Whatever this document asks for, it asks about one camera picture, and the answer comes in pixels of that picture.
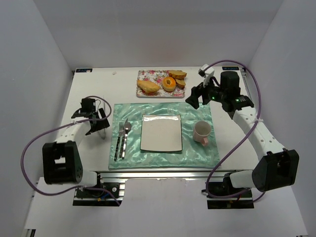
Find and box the large herb bread slice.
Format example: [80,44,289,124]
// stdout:
[168,70,187,80]

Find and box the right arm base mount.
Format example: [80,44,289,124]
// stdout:
[201,173,254,210]

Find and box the orange ring bagel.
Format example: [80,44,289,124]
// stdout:
[162,77,176,92]

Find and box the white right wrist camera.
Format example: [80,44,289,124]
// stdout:
[198,64,215,87]

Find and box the small herb bread slice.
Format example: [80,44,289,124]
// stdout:
[174,79,186,89]

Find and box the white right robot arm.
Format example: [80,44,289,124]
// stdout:
[186,68,299,192]

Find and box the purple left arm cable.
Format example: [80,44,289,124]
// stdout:
[20,95,123,206]

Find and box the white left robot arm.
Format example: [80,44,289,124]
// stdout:
[42,96,110,187]

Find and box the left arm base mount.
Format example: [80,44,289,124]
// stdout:
[73,172,125,207]

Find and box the green satin placemat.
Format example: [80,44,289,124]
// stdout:
[108,102,220,170]

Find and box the floral rectangular tray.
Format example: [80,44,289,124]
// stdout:
[136,70,187,98]

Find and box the pink mug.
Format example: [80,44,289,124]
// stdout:
[193,121,212,146]

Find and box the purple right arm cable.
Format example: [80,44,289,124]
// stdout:
[205,59,267,203]

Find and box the spoon with patterned handle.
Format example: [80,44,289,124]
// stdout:
[119,123,132,159]

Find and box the fork with patterned handle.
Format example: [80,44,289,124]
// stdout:
[114,121,124,161]

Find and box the white square plate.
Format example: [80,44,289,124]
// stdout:
[140,115,183,153]

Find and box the oval yellow bread roll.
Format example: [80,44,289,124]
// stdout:
[137,80,160,93]

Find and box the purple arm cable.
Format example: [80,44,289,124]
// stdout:
[205,59,267,203]
[20,95,123,206]

